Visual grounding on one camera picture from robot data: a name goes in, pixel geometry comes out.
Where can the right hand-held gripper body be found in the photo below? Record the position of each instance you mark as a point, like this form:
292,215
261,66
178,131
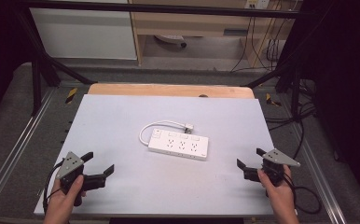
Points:
277,158

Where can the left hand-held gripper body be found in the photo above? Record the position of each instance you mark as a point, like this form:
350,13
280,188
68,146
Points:
70,165

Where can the white power strip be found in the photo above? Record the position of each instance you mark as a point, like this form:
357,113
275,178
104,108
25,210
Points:
181,146

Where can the white plug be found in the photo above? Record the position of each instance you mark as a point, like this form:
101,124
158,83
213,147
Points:
189,127

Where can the person's left hand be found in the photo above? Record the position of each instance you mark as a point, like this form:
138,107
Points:
61,200

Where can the person's right hand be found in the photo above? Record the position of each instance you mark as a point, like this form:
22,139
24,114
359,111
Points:
279,196

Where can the pale grey table mat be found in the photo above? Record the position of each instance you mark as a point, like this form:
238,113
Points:
131,174

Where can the yellow black tape marker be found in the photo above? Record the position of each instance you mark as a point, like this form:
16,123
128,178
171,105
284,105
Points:
71,95
272,100

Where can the light wooden table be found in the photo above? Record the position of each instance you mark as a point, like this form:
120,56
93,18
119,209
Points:
156,90

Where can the white cabinet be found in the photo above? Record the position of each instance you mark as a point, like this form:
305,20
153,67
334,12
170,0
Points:
81,34

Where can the grey power strip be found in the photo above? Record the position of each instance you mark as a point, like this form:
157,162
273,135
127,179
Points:
170,39

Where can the light wooden desk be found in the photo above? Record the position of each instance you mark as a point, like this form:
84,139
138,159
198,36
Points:
181,23

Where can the aluminium rail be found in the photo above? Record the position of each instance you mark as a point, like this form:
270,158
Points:
319,174
16,146

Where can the white wall socket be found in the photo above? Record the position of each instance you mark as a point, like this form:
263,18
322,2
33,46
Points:
256,3

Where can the black metal frame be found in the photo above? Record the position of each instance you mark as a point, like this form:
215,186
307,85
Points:
156,8

